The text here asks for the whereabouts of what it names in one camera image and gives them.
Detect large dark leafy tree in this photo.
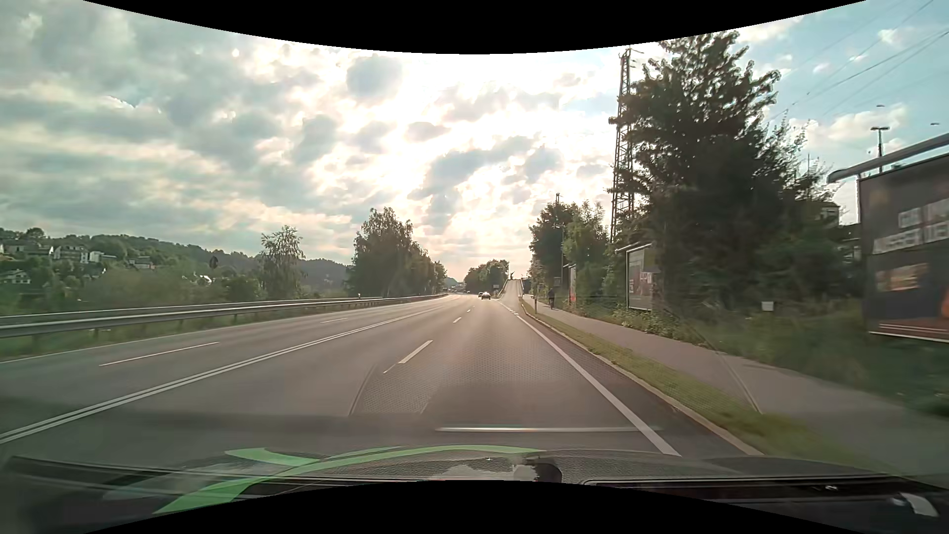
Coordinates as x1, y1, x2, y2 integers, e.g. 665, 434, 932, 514
609, 31, 854, 312

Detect large dark billboard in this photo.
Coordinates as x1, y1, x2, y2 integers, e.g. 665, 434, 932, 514
827, 133, 949, 344

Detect houses on wooded hillside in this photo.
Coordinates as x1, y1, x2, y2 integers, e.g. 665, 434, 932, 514
0, 227, 349, 298

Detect road markings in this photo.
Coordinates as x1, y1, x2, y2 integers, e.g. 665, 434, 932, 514
0, 294, 681, 457

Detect overgrown grass bank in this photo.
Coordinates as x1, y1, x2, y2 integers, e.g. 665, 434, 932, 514
563, 297, 949, 416

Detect billboard with grey frame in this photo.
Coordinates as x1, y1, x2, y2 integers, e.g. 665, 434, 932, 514
615, 240, 656, 312

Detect roadside trees beside footpath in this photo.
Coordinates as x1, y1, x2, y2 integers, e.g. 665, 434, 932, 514
528, 197, 616, 305

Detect narrow grass verge strip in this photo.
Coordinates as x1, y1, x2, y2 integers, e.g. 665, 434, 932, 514
519, 297, 854, 462

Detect overhead wires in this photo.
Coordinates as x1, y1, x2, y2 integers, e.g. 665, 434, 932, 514
767, 0, 949, 123

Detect car's own bonnet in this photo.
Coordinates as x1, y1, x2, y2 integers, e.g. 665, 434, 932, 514
0, 444, 949, 534

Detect grey paved footpath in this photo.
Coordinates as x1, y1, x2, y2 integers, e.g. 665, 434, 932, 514
521, 294, 949, 483

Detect slender birch tree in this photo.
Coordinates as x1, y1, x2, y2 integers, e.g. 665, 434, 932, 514
257, 225, 307, 301

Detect grey asphalt road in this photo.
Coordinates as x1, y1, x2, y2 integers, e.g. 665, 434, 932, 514
0, 280, 750, 476

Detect distant clump of trees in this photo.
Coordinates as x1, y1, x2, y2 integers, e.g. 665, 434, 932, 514
464, 259, 511, 295

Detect group of tall trees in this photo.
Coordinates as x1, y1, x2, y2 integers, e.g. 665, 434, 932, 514
345, 207, 448, 298

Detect lamp post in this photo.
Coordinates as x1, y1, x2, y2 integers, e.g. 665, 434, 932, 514
870, 125, 891, 175

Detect steel lattice pylon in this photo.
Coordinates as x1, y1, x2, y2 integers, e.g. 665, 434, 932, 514
608, 47, 639, 243

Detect green bushes behind guard rail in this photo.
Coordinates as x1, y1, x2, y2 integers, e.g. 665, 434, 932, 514
0, 263, 312, 316

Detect grey metal guard rail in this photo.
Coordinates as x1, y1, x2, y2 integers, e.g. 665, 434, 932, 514
0, 294, 450, 340

